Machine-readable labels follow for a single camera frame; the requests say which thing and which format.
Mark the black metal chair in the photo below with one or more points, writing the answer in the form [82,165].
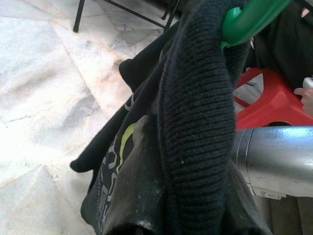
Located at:
[77,14]

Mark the person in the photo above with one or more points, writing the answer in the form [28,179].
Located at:
[281,49]

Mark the red plastic stool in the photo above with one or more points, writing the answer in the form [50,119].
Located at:
[269,105]

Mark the green plastic clothes hanger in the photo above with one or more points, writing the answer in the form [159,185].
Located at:
[252,22]

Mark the black printed polo shirt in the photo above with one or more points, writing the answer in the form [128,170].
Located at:
[195,98]

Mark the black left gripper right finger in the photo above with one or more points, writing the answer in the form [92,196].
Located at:
[244,215]

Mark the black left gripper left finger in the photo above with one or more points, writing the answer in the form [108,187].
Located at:
[141,186]

